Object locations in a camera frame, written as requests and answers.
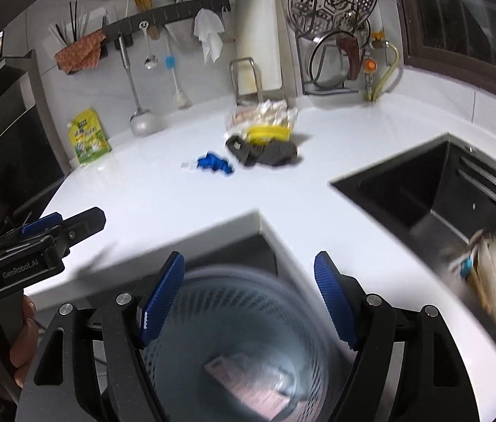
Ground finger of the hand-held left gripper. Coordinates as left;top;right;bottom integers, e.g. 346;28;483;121
19;212;64;236
52;206;107;256

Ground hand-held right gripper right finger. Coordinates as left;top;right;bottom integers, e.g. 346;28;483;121
314;250;482;422

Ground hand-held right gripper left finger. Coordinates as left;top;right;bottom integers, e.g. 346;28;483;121
15;251;186;422

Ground grey mesh waste bin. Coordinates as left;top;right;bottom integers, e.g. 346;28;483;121
98;264;367;422

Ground clear plastic jar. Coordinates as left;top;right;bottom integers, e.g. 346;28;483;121
225;100;300;142

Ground yellow-green seasoning packet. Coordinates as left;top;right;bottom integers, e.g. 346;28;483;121
69;109;112;167

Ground black built-in appliance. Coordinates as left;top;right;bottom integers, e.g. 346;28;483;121
0;50;66;247

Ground pink paper in bin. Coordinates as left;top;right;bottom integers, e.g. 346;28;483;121
204;354;297;420

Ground steel ladle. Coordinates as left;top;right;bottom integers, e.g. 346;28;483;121
116;35;160;137

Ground blue crumpled wrapper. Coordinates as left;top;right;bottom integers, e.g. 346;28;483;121
181;152;235;175

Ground black kitchen sink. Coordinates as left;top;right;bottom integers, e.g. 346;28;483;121
329;134;496;352

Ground dark grey cloth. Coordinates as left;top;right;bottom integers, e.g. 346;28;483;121
225;134;299;168

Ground orange patterned cloth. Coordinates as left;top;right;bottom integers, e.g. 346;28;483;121
53;28;106;75

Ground blue silicone brush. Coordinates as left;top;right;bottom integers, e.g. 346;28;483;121
164;31;192;110

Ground yellow plastic lid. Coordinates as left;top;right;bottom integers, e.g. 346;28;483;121
248;125;292;145

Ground small steel spoon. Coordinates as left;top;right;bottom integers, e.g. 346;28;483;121
140;22;158;70

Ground chopsticks in holder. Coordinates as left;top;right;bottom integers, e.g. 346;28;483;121
48;0;99;49

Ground steel cutting board holder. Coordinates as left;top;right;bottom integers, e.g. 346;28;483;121
229;57;288;107

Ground white hanging cloth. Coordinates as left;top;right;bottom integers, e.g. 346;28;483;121
193;8;225;66

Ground steel lid rack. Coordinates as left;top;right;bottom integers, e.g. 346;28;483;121
294;31;369;95

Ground white cutting board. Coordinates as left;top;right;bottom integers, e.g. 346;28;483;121
235;0;306;106

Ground dark grey wall rail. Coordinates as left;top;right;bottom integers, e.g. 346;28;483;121
98;0;231;58

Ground yellow gas hose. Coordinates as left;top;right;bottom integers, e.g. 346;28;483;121
362;31;400;103

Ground brown-handled pot lid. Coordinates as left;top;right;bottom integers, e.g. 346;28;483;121
312;31;372;91

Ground dark window frame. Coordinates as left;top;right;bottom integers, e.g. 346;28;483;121
391;0;496;89

